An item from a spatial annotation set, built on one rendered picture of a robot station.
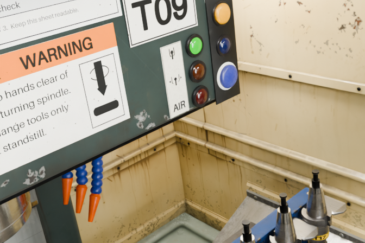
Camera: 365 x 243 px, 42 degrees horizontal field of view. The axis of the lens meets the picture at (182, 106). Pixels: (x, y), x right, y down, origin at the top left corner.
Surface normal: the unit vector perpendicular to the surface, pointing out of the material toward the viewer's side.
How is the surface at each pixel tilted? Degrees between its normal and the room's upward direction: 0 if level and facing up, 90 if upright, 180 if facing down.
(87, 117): 90
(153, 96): 90
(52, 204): 90
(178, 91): 90
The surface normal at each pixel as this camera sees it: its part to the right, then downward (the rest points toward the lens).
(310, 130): -0.73, 0.34
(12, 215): 0.90, 0.06
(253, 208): -0.41, -0.70
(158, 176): 0.67, 0.20
